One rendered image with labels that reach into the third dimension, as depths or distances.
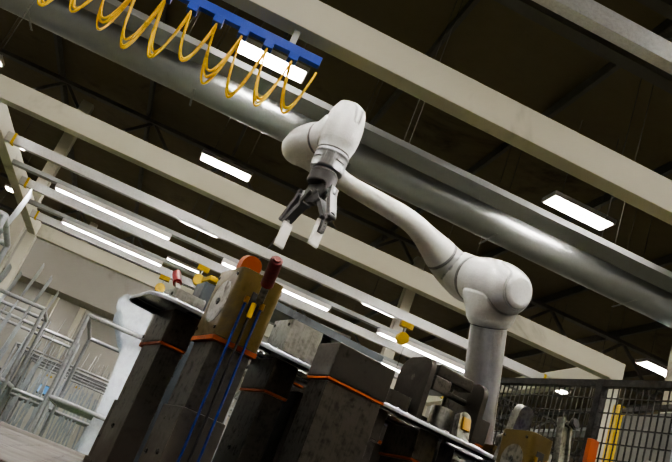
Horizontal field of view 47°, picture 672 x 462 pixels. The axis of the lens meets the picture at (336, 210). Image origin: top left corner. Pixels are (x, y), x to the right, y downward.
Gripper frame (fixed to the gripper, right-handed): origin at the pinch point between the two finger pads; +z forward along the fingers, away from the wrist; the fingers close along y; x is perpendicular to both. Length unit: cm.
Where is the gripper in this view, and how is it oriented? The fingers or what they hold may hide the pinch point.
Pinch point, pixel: (296, 242)
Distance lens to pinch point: 189.9
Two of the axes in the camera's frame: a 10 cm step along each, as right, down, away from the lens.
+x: 6.7, 5.0, 5.5
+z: -3.5, 8.6, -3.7
